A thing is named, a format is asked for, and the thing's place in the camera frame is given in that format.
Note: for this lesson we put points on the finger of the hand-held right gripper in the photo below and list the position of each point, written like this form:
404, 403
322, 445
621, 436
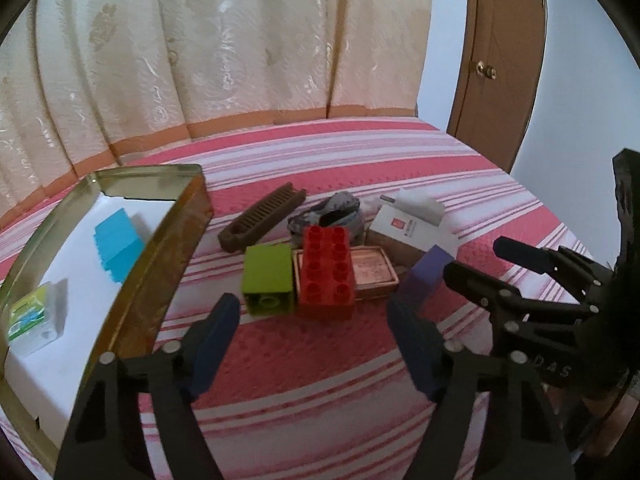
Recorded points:
520, 252
470, 282

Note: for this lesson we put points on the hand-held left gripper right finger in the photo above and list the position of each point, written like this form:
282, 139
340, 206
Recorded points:
415, 347

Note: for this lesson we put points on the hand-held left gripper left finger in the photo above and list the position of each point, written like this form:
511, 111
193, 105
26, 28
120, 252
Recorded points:
215, 342

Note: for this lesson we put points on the purple toy building block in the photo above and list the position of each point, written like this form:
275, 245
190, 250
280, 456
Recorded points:
425, 277

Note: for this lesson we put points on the white cardboard box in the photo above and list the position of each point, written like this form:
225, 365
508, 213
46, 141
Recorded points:
405, 237

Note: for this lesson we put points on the copper metal box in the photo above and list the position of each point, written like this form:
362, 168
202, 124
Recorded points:
375, 270

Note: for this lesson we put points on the green toy building block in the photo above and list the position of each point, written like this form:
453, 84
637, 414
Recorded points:
267, 272

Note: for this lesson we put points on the gold metal tin box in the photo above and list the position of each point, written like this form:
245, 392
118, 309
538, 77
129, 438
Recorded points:
150, 270

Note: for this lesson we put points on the red toy building block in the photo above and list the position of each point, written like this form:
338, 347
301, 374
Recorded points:
325, 272

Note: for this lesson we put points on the grey cloth bundle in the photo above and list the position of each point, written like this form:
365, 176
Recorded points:
335, 210

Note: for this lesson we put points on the person's right forearm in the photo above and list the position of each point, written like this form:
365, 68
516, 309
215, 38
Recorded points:
607, 425

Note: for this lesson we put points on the red striped bedspread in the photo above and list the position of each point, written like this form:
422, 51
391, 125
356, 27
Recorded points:
340, 375

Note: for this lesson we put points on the brown wooden comb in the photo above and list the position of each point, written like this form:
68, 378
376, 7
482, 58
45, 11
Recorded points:
262, 220

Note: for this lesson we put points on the blue toy building block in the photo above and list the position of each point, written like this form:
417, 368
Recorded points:
117, 245

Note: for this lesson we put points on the small clear plastic box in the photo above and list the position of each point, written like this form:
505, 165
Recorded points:
35, 317

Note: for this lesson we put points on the brass door knob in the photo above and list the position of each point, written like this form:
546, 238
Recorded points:
484, 69

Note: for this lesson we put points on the brown wooden door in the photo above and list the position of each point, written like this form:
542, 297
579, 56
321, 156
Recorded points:
500, 50

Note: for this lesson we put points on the cream patterned curtain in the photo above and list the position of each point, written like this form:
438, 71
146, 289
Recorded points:
200, 50

